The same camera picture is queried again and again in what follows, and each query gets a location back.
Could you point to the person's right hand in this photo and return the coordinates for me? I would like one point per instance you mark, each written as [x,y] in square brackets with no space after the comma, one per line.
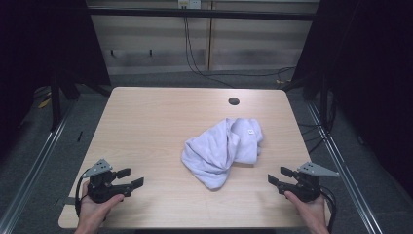
[311,213]

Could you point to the silver metal floor rail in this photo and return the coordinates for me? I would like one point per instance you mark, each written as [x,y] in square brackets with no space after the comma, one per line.
[344,172]
[35,162]

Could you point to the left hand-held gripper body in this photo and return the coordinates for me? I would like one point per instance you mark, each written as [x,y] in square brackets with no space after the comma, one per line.
[100,190]

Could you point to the small black stick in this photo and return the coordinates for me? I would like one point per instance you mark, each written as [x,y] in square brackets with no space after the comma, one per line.
[80,136]

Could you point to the white towel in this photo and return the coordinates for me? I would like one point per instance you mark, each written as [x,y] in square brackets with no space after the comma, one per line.
[211,156]

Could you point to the grey tape strip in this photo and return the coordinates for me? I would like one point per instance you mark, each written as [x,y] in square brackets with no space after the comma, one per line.
[68,201]

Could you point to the black curtain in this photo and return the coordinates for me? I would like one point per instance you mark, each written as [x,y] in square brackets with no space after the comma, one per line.
[39,42]
[373,81]

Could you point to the person's left hand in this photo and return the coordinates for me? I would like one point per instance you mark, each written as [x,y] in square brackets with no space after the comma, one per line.
[94,213]

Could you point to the white wall power outlet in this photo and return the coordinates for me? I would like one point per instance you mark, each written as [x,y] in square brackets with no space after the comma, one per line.
[190,4]

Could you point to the yellow flat item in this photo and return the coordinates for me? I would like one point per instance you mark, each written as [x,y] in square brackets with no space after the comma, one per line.
[44,103]

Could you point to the black horizontal metal bar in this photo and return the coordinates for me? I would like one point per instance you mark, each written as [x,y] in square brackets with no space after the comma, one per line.
[201,14]

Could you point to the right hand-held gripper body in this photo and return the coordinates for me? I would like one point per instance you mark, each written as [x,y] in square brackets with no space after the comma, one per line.
[307,188]

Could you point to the black metal stand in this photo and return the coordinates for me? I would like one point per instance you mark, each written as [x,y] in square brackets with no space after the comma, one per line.
[324,100]
[56,104]

